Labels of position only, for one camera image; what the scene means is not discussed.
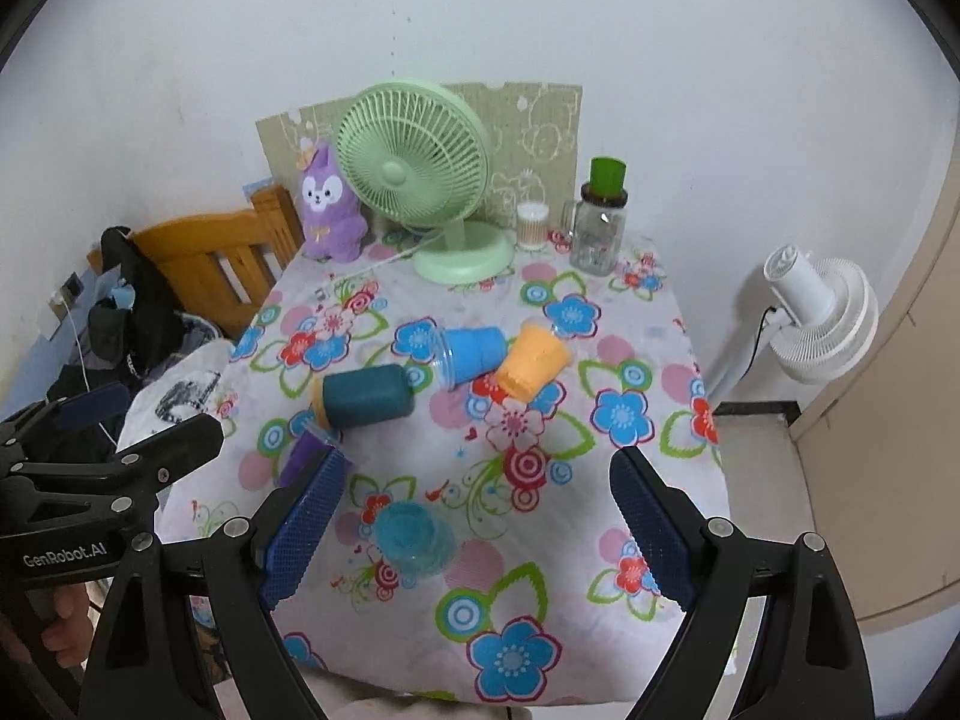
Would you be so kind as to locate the wall socket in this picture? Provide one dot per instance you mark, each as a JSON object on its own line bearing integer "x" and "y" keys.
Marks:
{"x": 71, "y": 286}

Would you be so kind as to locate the beige cabinet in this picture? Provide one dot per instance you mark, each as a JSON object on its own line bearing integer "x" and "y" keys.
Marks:
{"x": 900, "y": 427}

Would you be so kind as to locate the blue plastic cup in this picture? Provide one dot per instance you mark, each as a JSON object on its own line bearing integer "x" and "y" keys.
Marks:
{"x": 474, "y": 352}

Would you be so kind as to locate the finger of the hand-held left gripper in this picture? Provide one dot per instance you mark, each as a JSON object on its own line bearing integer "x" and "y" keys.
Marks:
{"x": 90, "y": 405}
{"x": 172, "y": 450}

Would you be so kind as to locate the purple plastic cup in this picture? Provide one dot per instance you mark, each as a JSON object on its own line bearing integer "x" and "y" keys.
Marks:
{"x": 300, "y": 457}

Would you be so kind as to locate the orange plastic cup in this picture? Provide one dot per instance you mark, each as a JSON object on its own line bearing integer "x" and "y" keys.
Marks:
{"x": 529, "y": 364}

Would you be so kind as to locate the black bag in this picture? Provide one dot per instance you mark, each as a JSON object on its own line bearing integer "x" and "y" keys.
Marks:
{"x": 142, "y": 292}

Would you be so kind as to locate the dark teal plastic cup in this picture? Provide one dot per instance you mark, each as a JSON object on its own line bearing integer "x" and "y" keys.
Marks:
{"x": 367, "y": 397}

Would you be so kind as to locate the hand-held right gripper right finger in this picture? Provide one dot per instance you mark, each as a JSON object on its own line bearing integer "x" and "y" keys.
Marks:
{"x": 651, "y": 532}

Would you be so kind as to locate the white floor fan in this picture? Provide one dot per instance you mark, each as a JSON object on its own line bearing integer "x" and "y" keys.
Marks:
{"x": 817, "y": 315}

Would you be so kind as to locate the purple plush toy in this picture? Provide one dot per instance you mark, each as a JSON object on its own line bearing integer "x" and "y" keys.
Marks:
{"x": 330, "y": 217}

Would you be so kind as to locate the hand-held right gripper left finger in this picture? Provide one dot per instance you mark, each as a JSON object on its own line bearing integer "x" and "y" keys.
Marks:
{"x": 300, "y": 532}

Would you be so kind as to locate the floral tablecloth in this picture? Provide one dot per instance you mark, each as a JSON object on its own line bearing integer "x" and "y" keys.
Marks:
{"x": 525, "y": 510}

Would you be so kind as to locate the green plastic cup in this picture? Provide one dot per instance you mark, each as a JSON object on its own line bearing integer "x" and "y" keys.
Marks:
{"x": 607, "y": 174}

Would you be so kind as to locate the clear light blue cup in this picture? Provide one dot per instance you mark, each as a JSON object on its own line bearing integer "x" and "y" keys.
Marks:
{"x": 412, "y": 540}

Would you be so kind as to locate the wooden chair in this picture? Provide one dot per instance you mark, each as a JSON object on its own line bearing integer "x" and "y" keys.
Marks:
{"x": 202, "y": 262}

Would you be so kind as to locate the green desk fan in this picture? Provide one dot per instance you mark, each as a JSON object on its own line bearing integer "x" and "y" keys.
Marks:
{"x": 405, "y": 165}

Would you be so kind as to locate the glass jar with brown lid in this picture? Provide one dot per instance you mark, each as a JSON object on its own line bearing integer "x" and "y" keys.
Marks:
{"x": 598, "y": 232}

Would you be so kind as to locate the white cotton swab container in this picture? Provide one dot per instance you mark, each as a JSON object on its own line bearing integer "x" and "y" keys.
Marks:
{"x": 532, "y": 229}

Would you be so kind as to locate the white printed cloth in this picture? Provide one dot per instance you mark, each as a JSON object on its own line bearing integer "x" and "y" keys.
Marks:
{"x": 180, "y": 382}

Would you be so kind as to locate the person's left hand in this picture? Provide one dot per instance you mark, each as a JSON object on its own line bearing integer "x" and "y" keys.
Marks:
{"x": 69, "y": 615}

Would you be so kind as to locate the printed cardboard sheet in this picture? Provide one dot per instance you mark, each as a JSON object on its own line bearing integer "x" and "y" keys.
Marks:
{"x": 540, "y": 135}

